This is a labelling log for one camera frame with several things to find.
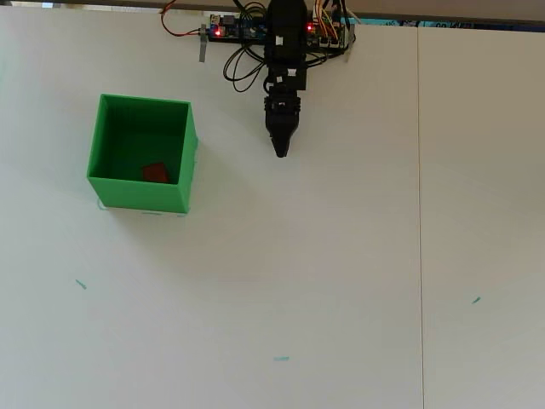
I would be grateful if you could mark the blue controller circuit board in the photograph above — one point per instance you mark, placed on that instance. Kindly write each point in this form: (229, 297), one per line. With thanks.
(238, 27)

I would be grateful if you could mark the grey table clamp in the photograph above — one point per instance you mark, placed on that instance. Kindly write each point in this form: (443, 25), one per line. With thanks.
(203, 47)
(349, 47)

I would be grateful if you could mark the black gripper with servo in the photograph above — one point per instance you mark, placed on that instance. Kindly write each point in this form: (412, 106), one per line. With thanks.
(282, 106)

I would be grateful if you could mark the teal patterned strip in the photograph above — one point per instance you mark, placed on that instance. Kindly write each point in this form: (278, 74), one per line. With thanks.
(383, 22)

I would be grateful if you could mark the green open-top plastic bin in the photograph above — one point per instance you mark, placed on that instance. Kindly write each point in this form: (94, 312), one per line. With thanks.
(140, 196)

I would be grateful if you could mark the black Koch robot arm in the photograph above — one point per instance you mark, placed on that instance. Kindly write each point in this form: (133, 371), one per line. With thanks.
(285, 25)

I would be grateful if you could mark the red rectangular block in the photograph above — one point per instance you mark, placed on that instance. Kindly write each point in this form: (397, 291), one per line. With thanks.
(155, 173)

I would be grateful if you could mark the black mounting plate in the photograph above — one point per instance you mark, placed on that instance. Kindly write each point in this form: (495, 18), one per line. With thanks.
(234, 39)

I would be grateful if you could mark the circuit board with white connectors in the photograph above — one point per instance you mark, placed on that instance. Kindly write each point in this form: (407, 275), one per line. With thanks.
(332, 38)

